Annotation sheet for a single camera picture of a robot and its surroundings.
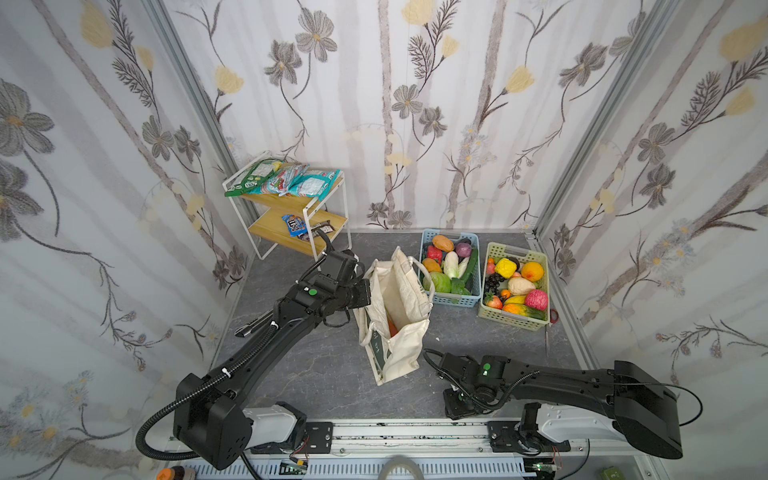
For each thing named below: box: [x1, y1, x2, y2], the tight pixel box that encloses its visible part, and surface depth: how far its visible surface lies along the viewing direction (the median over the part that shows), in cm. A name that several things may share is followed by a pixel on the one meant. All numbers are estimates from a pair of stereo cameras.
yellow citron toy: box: [496, 258, 517, 279], surface depth 103 cm
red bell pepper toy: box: [427, 245, 443, 264], surface depth 109 cm
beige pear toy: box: [508, 277, 536, 296], surface depth 100 cm
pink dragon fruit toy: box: [525, 289, 549, 311], surface depth 92 cm
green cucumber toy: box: [462, 248, 479, 286], surface depth 103 cm
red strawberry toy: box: [485, 295, 503, 310], surface depth 95 cm
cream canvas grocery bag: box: [354, 246, 435, 386], surface depth 83 cm
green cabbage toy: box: [423, 272, 452, 293], surface depth 96 cm
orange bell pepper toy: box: [422, 258, 442, 273], surface depth 105 cm
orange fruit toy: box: [521, 262, 544, 282], surface depth 102 cm
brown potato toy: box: [432, 235, 455, 252], surface depth 109 cm
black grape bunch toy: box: [485, 272, 505, 296], surface depth 103 cm
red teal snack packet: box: [262, 163, 310, 197], surface depth 83 cm
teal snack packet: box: [288, 169, 341, 202], surface depth 83 cm
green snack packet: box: [224, 158, 283, 197], surface depth 85 cm
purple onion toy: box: [455, 242, 473, 258], surface depth 106 cm
